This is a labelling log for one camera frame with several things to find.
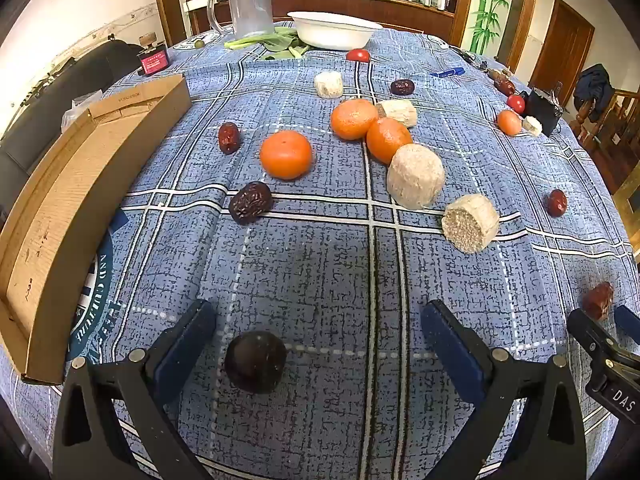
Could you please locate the blue plaid tablecloth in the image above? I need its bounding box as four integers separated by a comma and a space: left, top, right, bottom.
0, 20, 640, 480

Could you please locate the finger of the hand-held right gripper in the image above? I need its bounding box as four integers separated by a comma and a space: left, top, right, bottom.
567, 308, 640, 378
614, 305, 640, 341

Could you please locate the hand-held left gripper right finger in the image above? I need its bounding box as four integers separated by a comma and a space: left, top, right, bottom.
421, 300, 588, 480

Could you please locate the wooden partition counter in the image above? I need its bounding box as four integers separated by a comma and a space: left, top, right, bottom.
150, 0, 478, 46

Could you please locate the white bowl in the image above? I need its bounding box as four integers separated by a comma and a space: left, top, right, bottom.
287, 11, 384, 51

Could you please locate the small rice cake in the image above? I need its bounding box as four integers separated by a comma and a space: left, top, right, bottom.
314, 71, 344, 100

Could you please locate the cut rice cake piece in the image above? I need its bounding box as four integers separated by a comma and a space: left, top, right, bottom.
441, 193, 500, 253

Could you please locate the large wrinkled red date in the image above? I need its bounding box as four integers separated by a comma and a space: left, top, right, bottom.
228, 181, 274, 225

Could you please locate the bamboo wall decal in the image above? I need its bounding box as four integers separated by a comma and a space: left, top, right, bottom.
467, 0, 513, 53

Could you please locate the dark blue jacket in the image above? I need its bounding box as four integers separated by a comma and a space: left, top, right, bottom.
572, 63, 617, 113

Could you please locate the clear glass mug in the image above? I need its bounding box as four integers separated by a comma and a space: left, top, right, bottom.
207, 0, 275, 37

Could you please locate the green leafy vegetable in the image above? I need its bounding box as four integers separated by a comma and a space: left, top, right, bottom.
223, 27, 312, 61

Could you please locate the large beige yam piece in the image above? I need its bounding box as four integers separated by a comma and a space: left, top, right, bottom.
375, 99, 418, 128

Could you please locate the clear plastic bag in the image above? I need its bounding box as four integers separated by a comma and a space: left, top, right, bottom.
61, 92, 103, 128

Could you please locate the dark jar pink label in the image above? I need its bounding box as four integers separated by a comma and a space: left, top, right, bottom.
136, 34, 169, 77

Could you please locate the black sofa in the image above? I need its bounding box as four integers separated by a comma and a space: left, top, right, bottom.
0, 39, 146, 221

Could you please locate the wooden chair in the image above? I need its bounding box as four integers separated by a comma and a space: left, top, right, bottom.
575, 87, 640, 196

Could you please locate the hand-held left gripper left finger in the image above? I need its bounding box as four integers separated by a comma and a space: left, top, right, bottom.
52, 299, 218, 480

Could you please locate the cardboard tray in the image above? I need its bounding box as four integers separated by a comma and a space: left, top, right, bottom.
0, 74, 192, 386

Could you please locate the brown wooden door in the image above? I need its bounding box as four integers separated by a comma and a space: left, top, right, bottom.
527, 0, 597, 111

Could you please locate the orange mandarin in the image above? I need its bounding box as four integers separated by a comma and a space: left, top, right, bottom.
366, 117, 414, 166
330, 98, 380, 141
259, 130, 314, 181
496, 109, 523, 137

